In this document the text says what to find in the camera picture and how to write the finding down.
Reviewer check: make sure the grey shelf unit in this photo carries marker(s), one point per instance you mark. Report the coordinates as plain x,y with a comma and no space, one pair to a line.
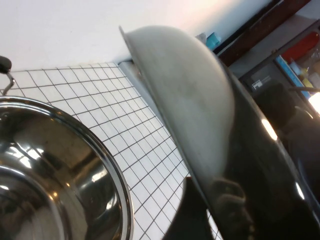
265,70

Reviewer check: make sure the white black-grid tablecloth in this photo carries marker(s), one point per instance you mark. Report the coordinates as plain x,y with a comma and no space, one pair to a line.
125,112

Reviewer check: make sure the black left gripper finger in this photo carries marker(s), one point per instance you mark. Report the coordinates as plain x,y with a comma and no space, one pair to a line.
190,215

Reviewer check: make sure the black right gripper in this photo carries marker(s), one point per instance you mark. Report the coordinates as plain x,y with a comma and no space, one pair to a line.
306,135

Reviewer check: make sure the red container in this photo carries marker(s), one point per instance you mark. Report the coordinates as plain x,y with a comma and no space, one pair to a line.
302,46

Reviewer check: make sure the stainless steel lid black knob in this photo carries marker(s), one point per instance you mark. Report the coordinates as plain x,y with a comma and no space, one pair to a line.
187,87

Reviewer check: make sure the brown wooden beam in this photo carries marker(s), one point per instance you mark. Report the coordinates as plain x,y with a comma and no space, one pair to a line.
262,27

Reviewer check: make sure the teal box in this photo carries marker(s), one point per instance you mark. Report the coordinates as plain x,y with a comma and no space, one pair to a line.
212,41

